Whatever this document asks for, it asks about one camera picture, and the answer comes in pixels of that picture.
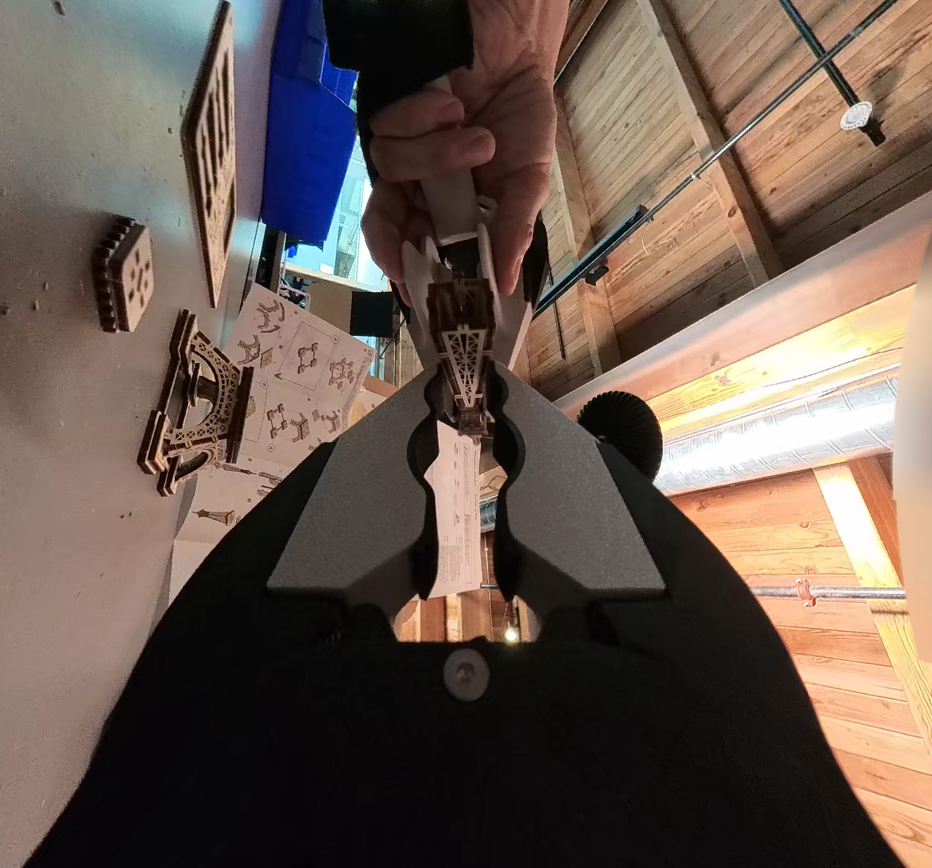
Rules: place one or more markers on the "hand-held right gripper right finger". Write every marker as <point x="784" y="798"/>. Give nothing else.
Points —
<point x="582" y="518"/>

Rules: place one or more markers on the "small toothed wooden square plate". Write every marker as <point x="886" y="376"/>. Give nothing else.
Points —
<point x="105" y="278"/>

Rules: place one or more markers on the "person's left hand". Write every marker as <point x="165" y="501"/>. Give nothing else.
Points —
<point x="510" y="81"/>

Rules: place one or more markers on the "black ceiling track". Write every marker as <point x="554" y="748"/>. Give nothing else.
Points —
<point x="590" y="260"/>

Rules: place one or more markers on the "blue storage bin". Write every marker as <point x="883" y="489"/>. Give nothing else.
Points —
<point x="306" y="118"/>

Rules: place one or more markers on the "wooden tower model spire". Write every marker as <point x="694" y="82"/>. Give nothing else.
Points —
<point x="466" y="344"/>

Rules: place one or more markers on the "paper assembly instruction sheet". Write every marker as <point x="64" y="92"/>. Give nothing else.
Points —
<point x="313" y="373"/>

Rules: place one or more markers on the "white round ceiling sensor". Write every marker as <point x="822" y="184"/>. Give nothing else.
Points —
<point x="856" y="116"/>

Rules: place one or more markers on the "printed text sheet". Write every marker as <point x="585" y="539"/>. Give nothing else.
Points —
<point x="459" y="518"/>

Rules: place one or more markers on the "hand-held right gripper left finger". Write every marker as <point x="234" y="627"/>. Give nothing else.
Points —
<point x="349" y="518"/>

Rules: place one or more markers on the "laser-cut wooden parts sheet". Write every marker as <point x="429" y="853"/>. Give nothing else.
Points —
<point x="211" y="154"/>

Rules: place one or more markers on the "silver ventilation duct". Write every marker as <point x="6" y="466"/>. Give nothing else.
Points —
<point x="786" y="438"/>

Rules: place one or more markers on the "black ribbed round knob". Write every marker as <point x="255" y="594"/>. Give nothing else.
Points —
<point x="622" y="431"/>

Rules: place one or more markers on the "grey metal conduit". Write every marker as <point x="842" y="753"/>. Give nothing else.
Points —
<point x="772" y="114"/>

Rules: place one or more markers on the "wooden tower model base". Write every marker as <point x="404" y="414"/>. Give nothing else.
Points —
<point x="204" y="402"/>

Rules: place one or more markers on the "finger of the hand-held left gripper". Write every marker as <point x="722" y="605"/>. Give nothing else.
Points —
<point x="510" y="300"/>
<point x="419" y="285"/>

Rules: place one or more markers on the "white ceiling beam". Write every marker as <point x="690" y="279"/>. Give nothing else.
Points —
<point x="764" y="314"/>

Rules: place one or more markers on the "black ceiling pipe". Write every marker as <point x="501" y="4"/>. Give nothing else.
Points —
<point x="808" y="38"/>

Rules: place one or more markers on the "grey desk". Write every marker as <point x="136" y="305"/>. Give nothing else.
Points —
<point x="73" y="591"/>

